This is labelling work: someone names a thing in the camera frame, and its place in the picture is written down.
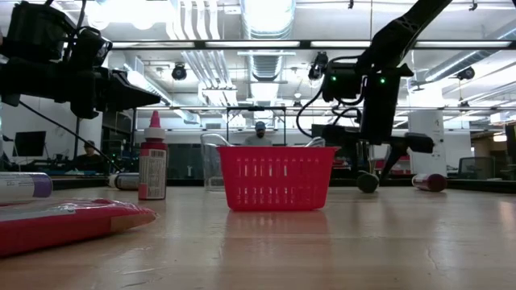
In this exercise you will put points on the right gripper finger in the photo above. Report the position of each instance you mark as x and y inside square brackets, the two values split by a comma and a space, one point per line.
[393, 157]

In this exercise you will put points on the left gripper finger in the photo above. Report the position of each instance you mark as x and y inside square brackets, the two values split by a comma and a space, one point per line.
[133, 96]

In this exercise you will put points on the dark food colouring bottle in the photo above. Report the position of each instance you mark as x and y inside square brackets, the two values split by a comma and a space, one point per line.
[367, 182]
[125, 181]

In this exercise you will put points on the red food colouring bottle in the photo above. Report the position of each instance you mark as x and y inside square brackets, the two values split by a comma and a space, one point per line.
[153, 169]
[429, 182]

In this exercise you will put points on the purple food colouring bottle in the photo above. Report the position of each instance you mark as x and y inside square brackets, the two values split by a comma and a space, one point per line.
[24, 186]

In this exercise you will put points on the red snack package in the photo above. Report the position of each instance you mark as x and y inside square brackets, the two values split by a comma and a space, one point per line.
[60, 225]

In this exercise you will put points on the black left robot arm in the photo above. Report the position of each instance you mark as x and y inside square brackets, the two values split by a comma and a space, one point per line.
[32, 36]

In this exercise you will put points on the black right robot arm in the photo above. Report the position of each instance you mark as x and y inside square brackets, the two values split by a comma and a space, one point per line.
[399, 32]

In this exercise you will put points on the white round column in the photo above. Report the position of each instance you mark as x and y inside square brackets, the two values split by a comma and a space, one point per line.
[427, 133]

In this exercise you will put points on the black ceiling spotlight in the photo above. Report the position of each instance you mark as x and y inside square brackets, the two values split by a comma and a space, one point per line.
[179, 71]
[465, 73]
[318, 66]

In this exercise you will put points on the person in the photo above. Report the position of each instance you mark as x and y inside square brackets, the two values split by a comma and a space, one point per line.
[258, 137]
[89, 158]

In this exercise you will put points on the black monitor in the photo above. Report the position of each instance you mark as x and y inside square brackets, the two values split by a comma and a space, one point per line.
[29, 143]

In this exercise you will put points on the grey office chair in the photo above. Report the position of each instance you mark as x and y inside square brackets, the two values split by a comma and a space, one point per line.
[477, 167]

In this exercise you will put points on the clear plastic bin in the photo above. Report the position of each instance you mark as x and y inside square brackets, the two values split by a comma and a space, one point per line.
[210, 161]

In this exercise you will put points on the black overhead beam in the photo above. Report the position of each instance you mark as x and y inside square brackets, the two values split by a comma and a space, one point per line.
[306, 44]

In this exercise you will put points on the red plastic basket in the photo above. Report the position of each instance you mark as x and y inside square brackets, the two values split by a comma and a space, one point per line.
[276, 177]

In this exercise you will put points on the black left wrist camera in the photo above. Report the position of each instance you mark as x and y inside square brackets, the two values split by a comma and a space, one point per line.
[92, 46]

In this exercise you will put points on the black aluminium table frame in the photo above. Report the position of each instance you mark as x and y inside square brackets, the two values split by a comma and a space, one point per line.
[475, 184]

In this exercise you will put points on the black metal table frame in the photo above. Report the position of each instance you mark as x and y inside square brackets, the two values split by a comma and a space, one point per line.
[256, 108]

